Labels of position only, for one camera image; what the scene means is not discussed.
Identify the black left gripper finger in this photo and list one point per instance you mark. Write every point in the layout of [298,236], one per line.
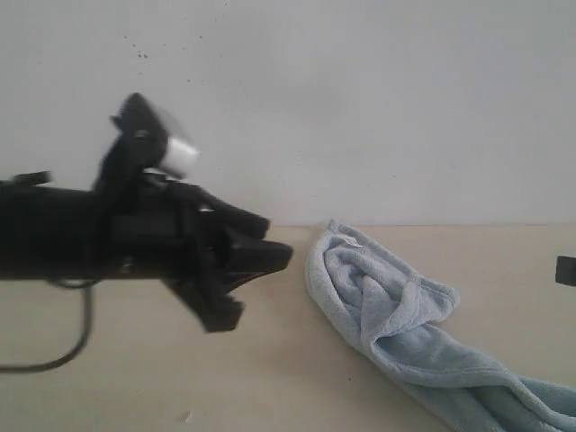
[243,260]
[247,222]

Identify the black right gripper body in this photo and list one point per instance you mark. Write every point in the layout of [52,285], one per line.
[565,271]

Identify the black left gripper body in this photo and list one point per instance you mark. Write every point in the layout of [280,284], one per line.
[171,233]

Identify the light blue terry towel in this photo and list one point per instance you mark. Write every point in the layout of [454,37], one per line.
[390,313]

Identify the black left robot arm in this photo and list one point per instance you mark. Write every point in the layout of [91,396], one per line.
[57,234]

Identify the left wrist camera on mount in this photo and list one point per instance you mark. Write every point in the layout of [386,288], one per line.
[148,139]

